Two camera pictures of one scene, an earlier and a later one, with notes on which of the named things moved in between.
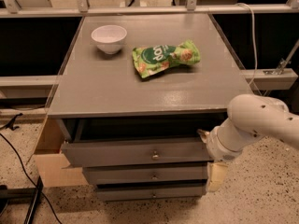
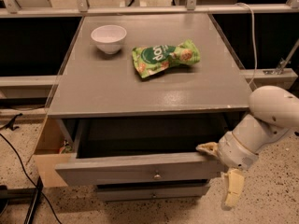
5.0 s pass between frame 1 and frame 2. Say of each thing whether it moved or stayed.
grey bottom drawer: stayed
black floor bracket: stayed
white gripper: moved
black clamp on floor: stayed
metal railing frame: stayed
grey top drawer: moved
